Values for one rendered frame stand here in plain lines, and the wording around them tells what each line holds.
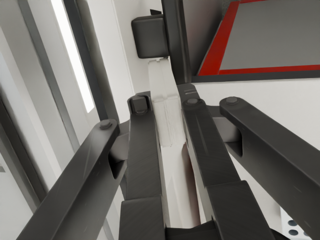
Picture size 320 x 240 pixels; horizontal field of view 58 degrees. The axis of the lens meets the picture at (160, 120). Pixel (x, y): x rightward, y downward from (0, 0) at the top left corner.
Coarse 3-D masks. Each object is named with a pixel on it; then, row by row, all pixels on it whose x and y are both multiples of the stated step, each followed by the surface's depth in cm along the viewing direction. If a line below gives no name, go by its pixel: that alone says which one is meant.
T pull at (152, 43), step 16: (176, 0) 18; (144, 16) 20; (160, 16) 19; (176, 16) 18; (144, 32) 20; (160, 32) 19; (176, 32) 19; (144, 48) 20; (160, 48) 20; (176, 48) 19; (176, 64) 20; (176, 80) 21
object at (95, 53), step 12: (84, 0) 27; (84, 12) 28; (84, 24) 29; (96, 36) 29; (96, 48) 30; (96, 60) 30; (96, 72) 31; (108, 84) 32; (108, 96) 32; (108, 108) 33
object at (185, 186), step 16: (192, 0) 53; (208, 0) 70; (192, 16) 53; (208, 16) 70; (192, 32) 53; (208, 32) 70; (192, 48) 53; (208, 48) 72; (192, 64) 53; (176, 176) 43; (192, 176) 53; (176, 192) 43; (192, 192) 53; (192, 208) 53; (192, 224) 53
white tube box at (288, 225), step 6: (282, 210) 39; (282, 216) 39; (288, 216) 39; (282, 222) 40; (288, 222) 40; (294, 222) 40; (282, 228) 40; (288, 228) 40; (294, 228) 40; (300, 228) 40; (288, 234) 41; (294, 234) 41; (300, 234) 40; (306, 234) 41
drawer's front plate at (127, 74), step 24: (96, 0) 18; (120, 0) 18; (144, 0) 22; (96, 24) 18; (120, 24) 18; (120, 48) 19; (120, 72) 20; (144, 72) 22; (120, 96) 21; (120, 120) 22; (168, 168) 28
